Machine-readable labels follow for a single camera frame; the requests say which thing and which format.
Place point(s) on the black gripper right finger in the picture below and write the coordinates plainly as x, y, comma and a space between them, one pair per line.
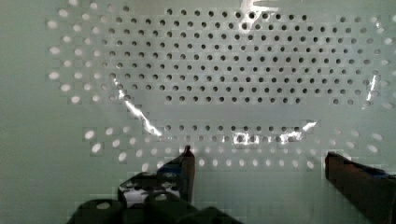
372, 191

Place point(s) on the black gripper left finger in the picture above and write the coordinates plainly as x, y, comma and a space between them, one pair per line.
176, 176

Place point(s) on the mint green plastic strainer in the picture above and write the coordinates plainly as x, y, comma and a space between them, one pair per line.
96, 91

